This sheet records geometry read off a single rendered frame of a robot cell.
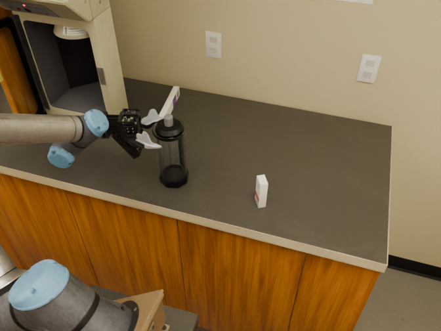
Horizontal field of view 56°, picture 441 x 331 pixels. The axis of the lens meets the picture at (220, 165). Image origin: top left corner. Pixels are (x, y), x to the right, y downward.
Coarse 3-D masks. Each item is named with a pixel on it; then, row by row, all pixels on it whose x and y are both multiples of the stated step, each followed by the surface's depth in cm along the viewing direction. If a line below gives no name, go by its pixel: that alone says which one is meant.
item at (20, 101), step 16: (0, 32) 138; (0, 48) 140; (16, 48) 146; (0, 64) 142; (16, 64) 148; (0, 80) 144; (16, 80) 150; (0, 96) 146; (16, 96) 152; (32, 96) 159; (0, 112) 148; (16, 112) 154; (32, 112) 161
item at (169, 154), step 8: (152, 128) 131; (184, 128) 131; (160, 136) 128; (176, 136) 128; (160, 144) 131; (168, 144) 130; (176, 144) 131; (184, 144) 135; (160, 152) 134; (168, 152) 132; (176, 152) 133; (184, 152) 137; (160, 160) 137; (168, 160) 135; (176, 160) 135; (184, 160) 138; (160, 168) 140; (168, 168) 137; (176, 168) 137; (184, 168) 140; (168, 176) 140; (176, 176) 140; (184, 176) 142
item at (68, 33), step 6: (54, 30) 145; (60, 30) 143; (66, 30) 142; (72, 30) 142; (78, 30) 142; (84, 30) 143; (60, 36) 144; (66, 36) 143; (72, 36) 142; (78, 36) 143; (84, 36) 143
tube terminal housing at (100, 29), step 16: (96, 0) 132; (32, 16) 140; (48, 16) 138; (96, 16) 134; (96, 32) 136; (112, 32) 145; (96, 48) 140; (112, 48) 147; (96, 64) 145; (112, 64) 150; (112, 80) 152; (112, 96) 155; (48, 112) 169; (64, 112) 166; (112, 112) 158
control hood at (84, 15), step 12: (12, 0) 126; (24, 0) 123; (36, 0) 121; (48, 0) 120; (60, 0) 119; (72, 0) 121; (84, 0) 126; (60, 12) 128; (72, 12) 125; (84, 12) 128
